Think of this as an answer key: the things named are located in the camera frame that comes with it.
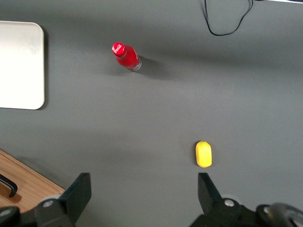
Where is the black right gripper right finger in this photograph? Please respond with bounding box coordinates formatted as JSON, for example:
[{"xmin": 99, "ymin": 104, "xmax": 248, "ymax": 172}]
[{"xmin": 189, "ymin": 172, "xmax": 244, "ymax": 227}]

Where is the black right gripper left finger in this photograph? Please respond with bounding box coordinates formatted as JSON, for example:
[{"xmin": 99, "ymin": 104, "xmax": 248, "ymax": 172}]
[{"xmin": 34, "ymin": 172, "xmax": 92, "ymax": 227}]

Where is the beige rectangular tray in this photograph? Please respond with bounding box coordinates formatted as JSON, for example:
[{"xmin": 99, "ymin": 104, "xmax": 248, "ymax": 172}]
[{"xmin": 0, "ymin": 20, "xmax": 45, "ymax": 110}]

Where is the yellow lemon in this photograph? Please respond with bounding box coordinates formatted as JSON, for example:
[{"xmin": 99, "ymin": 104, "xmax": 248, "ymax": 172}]
[{"xmin": 195, "ymin": 140, "xmax": 213, "ymax": 168}]

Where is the wooden drawer cabinet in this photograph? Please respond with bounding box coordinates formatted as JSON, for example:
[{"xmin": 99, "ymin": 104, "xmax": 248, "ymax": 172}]
[{"xmin": 0, "ymin": 148, "xmax": 66, "ymax": 212}]

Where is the red cola bottle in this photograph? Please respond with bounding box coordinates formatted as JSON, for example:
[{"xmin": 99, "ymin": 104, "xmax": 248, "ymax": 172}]
[{"xmin": 111, "ymin": 42, "xmax": 142, "ymax": 72}]

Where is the black drawer handle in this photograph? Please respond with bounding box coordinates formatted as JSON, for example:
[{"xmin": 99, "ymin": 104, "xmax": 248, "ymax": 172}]
[{"xmin": 0, "ymin": 174, "xmax": 18, "ymax": 198}]

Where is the thin black looped cable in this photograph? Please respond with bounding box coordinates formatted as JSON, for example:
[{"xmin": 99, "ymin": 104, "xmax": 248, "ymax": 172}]
[{"xmin": 203, "ymin": 0, "xmax": 254, "ymax": 36}]

